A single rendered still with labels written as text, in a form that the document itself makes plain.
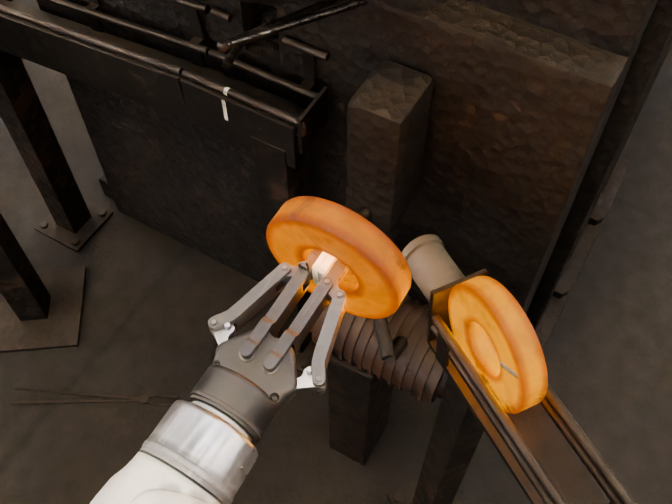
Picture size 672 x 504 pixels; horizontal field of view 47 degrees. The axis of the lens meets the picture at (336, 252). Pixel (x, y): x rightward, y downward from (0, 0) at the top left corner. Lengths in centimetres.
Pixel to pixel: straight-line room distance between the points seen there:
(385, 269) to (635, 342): 112
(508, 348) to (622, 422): 89
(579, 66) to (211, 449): 59
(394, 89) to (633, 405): 97
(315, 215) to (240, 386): 17
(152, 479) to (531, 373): 40
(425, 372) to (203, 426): 48
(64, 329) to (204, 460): 114
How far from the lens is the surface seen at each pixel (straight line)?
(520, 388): 84
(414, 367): 108
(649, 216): 199
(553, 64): 94
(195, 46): 120
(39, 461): 167
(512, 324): 82
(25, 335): 179
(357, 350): 111
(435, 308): 92
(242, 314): 74
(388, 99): 97
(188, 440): 66
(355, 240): 71
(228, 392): 67
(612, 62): 96
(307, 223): 72
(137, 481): 66
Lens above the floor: 148
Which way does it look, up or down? 56 degrees down
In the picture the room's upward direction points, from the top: straight up
